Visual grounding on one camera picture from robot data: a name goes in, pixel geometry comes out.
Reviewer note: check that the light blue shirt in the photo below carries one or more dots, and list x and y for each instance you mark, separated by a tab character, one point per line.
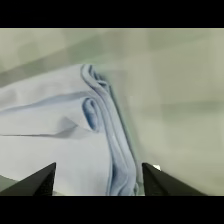
56	133

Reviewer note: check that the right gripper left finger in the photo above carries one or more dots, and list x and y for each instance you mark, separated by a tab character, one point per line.
38	183

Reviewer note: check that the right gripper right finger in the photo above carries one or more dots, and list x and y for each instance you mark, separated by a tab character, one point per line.
160	183

